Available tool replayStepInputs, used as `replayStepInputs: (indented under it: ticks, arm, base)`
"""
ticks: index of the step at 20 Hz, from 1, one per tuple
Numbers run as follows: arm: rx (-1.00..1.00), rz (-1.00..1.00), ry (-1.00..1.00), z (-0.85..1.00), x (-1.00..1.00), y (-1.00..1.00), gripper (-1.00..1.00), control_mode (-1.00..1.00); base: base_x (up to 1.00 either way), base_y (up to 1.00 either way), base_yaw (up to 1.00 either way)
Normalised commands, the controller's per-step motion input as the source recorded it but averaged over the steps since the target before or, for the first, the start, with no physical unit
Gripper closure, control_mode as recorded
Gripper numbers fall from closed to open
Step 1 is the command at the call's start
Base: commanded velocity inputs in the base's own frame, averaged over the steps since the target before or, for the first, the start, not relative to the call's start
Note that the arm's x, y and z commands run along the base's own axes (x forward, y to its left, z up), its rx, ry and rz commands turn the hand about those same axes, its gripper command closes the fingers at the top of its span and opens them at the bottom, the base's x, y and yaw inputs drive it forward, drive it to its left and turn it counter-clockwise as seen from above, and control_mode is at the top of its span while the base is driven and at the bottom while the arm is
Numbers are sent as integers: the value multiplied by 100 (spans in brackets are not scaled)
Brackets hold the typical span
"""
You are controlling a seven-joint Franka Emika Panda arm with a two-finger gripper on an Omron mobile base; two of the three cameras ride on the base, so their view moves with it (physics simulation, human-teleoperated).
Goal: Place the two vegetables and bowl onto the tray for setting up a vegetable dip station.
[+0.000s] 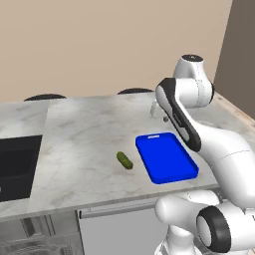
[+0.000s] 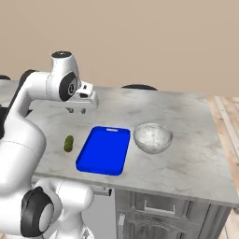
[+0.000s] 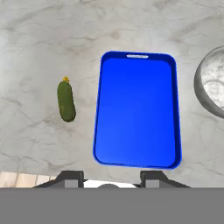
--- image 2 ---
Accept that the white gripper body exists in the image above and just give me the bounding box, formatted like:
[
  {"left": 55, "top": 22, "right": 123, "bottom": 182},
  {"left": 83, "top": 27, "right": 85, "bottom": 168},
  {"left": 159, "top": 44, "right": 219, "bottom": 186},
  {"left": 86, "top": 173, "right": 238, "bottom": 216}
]
[{"left": 61, "top": 91, "right": 100, "bottom": 110}]

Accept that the blue tray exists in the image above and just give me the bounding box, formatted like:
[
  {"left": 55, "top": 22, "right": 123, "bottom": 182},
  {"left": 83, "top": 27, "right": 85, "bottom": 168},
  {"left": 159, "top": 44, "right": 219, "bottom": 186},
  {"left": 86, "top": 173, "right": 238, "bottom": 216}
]
[{"left": 75, "top": 125, "right": 132, "bottom": 176}]

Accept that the grey marbled bowl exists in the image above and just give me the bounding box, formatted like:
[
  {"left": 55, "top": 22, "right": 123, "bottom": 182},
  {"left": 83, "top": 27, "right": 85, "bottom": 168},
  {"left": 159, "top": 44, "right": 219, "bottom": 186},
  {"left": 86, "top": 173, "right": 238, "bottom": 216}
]
[{"left": 133, "top": 122, "right": 174, "bottom": 155}]

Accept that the green cucumber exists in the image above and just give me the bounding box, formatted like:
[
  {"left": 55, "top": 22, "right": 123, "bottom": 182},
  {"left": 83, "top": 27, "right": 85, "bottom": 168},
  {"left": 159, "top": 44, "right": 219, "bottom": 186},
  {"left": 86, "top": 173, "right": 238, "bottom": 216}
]
[{"left": 63, "top": 134, "right": 75, "bottom": 153}]

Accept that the grey cabinet door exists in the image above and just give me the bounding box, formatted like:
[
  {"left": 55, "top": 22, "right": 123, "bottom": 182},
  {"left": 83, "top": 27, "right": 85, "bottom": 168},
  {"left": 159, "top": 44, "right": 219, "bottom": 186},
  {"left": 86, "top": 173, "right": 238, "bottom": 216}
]
[{"left": 81, "top": 186, "right": 117, "bottom": 239}]

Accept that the silver cabinet handle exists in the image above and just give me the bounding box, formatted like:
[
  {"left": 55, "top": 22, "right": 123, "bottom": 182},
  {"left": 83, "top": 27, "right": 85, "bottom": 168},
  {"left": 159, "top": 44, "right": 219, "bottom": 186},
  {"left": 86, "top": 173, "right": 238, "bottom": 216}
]
[{"left": 90, "top": 185, "right": 113, "bottom": 197}]

